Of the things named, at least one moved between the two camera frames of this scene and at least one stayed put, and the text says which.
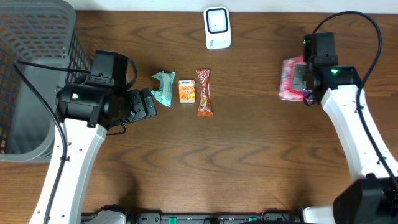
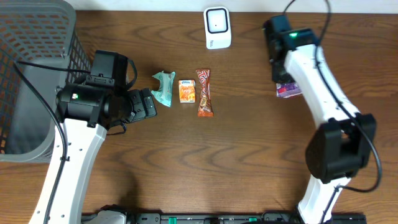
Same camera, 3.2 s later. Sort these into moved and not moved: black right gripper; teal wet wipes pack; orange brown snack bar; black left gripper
Moved: black right gripper
Not moved: orange brown snack bar; black left gripper; teal wet wipes pack
